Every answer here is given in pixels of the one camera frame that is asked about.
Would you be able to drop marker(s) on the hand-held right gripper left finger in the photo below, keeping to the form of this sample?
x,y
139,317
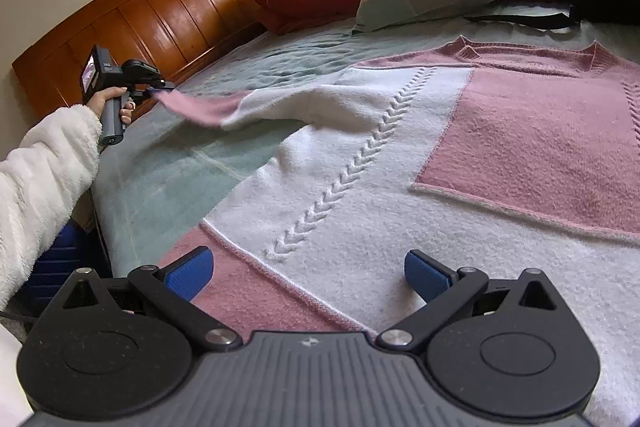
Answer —
x,y
192,274

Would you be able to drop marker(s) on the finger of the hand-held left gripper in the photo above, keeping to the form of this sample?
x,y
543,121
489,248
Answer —
x,y
162,86

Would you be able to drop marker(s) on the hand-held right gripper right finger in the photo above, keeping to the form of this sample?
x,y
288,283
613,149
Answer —
x,y
425,274

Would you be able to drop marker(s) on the pink and white sweater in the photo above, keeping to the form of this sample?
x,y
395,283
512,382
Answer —
x,y
400,187

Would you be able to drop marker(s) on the person's left forearm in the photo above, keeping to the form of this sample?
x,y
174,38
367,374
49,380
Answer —
x,y
45,177

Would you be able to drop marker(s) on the person's left hand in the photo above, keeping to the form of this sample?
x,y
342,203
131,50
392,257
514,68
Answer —
x,y
100,99

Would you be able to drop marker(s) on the wooden headboard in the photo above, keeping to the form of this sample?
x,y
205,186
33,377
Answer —
x,y
150,27

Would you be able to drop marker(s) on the blue storage box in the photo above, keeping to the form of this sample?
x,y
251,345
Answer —
x,y
65,262

